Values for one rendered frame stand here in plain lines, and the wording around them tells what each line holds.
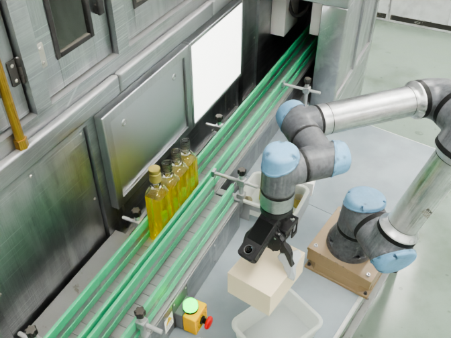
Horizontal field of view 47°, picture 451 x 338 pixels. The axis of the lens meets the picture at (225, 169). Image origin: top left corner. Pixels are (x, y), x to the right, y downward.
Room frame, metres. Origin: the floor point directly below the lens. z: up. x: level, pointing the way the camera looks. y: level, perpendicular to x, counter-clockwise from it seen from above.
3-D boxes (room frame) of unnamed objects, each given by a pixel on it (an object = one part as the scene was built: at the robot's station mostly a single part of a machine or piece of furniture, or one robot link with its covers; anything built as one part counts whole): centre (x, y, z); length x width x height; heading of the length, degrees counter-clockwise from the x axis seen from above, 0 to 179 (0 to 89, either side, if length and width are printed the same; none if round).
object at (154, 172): (1.12, 0.20, 1.14); 0.04 x 0.04 x 0.04
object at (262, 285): (0.81, -0.10, 1.09); 0.16 x 0.12 x 0.07; 144
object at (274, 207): (0.83, -0.11, 1.32); 0.08 x 0.08 x 0.05
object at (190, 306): (0.89, 0.10, 0.84); 0.04 x 0.04 x 0.03
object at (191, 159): (1.28, 0.12, 0.99); 0.06 x 0.06 x 0.21; 64
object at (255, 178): (1.36, -0.17, 0.80); 0.22 x 0.17 x 0.09; 64
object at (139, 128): (1.54, 0.14, 1.15); 0.90 x 0.03 x 0.34; 154
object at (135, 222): (1.11, 0.29, 0.94); 0.07 x 0.04 x 0.13; 64
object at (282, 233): (0.84, -0.12, 1.24); 0.09 x 0.08 x 0.12; 144
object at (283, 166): (0.83, -0.12, 1.40); 0.09 x 0.08 x 0.11; 109
